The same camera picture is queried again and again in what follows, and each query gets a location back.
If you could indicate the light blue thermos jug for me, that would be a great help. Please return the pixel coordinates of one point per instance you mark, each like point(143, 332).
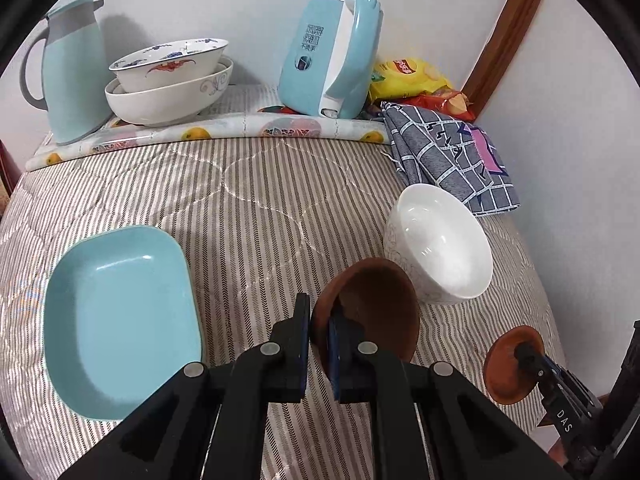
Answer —
point(70, 75)

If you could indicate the fruit print table mat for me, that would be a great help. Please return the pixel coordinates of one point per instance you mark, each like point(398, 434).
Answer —
point(235, 127)

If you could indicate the red chip bag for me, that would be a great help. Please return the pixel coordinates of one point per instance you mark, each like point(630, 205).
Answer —
point(450, 102)

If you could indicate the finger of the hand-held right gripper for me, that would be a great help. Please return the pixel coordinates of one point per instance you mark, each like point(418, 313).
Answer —
point(575, 385)
point(540, 372)

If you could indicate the white ceramic bowl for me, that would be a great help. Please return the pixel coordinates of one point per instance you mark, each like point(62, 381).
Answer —
point(440, 245)

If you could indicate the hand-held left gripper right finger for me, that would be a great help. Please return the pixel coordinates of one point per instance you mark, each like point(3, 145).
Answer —
point(336, 355)

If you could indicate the yellow chip bag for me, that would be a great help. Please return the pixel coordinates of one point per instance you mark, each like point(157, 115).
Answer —
point(407, 77)

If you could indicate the blue floral patterned bowl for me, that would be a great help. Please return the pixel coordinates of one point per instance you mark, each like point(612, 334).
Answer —
point(170, 67)

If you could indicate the light blue electric kettle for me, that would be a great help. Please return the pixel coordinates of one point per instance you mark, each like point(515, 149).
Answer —
point(310, 75)

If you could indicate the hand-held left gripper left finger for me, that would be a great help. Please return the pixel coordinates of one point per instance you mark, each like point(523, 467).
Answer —
point(301, 340)

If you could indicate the striped quilted tablecloth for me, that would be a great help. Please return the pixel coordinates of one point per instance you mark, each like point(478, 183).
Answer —
point(260, 210)

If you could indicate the brown wooden door frame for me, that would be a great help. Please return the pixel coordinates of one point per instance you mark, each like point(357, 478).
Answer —
point(505, 35)

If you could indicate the small brown bowl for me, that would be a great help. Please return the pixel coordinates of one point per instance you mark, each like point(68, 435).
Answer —
point(507, 370)
point(380, 300)

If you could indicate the large white bowl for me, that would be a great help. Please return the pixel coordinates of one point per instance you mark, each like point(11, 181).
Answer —
point(165, 105)

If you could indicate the light blue plastic plate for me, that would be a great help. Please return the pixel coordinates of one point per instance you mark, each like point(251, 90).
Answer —
point(120, 315)

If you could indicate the blue-grey checked cloth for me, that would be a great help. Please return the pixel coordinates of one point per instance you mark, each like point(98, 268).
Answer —
point(440, 155)

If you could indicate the red box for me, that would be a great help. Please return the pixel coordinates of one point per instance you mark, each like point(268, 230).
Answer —
point(7, 170)

